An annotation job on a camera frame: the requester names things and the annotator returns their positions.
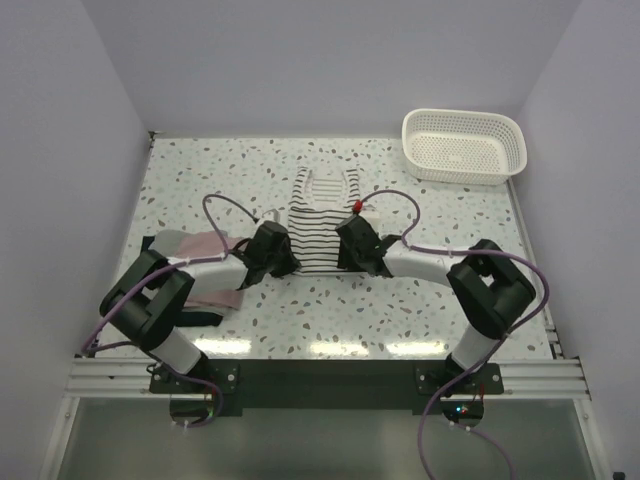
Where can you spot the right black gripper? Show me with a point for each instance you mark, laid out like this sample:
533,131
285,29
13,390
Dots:
344,260

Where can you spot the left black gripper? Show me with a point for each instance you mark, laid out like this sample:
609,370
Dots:
291,264

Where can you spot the black white striped tank top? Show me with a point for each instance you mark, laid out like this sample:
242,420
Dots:
320,200

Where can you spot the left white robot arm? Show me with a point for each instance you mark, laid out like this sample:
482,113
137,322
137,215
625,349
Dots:
145,304

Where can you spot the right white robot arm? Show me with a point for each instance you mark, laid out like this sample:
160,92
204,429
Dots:
492,292

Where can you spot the pink folded tank top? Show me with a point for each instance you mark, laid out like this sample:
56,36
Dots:
201,245

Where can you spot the navy folded tank top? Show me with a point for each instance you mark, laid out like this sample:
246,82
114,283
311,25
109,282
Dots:
195,318

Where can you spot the grey folded tank top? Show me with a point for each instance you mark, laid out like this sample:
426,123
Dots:
165,242

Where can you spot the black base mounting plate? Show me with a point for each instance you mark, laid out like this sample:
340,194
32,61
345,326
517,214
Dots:
237,385

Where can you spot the white plastic basket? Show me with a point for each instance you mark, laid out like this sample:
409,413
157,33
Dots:
462,147

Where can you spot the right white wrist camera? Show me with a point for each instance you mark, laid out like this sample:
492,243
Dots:
370,214

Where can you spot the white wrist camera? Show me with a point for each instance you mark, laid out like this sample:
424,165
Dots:
370,214
269,216

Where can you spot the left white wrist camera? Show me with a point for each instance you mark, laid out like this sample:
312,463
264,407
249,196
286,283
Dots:
269,216

